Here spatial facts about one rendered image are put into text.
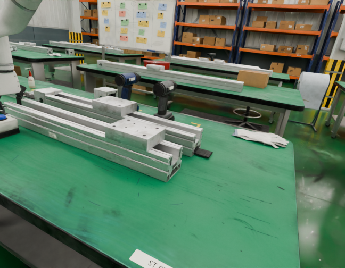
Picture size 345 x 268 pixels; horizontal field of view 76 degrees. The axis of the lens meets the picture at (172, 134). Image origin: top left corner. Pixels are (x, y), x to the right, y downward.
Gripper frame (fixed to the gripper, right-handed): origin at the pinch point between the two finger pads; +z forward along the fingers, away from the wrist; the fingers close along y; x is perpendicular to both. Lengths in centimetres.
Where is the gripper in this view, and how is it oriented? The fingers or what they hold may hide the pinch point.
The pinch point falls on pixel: (9, 105)
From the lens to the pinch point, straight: 126.1
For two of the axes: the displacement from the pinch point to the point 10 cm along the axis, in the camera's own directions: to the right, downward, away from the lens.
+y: -4.6, 3.1, -8.3
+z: -0.9, 9.2, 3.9
